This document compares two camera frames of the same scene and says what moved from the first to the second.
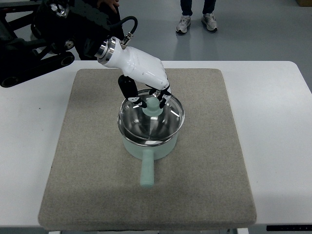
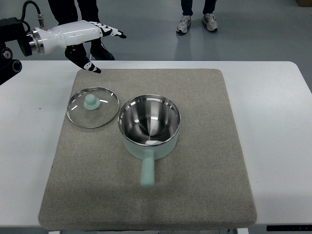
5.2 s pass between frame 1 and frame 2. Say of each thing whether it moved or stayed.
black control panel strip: stayed
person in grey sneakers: stayed
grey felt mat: stayed
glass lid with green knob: moved
